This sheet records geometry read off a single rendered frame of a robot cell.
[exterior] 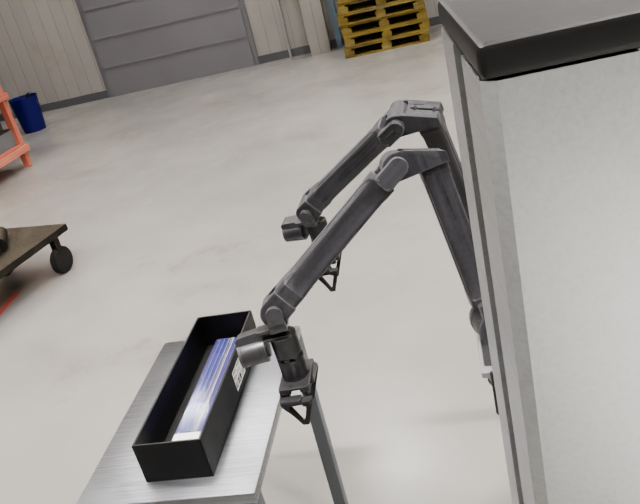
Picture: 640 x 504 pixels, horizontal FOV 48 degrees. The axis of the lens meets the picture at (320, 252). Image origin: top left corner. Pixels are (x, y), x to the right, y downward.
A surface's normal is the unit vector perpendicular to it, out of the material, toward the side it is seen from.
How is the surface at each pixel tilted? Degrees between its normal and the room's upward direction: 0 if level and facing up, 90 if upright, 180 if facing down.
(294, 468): 0
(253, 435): 0
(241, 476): 0
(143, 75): 90
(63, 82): 90
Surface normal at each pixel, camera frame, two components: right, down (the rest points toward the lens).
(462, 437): -0.22, -0.88
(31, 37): -0.06, 0.44
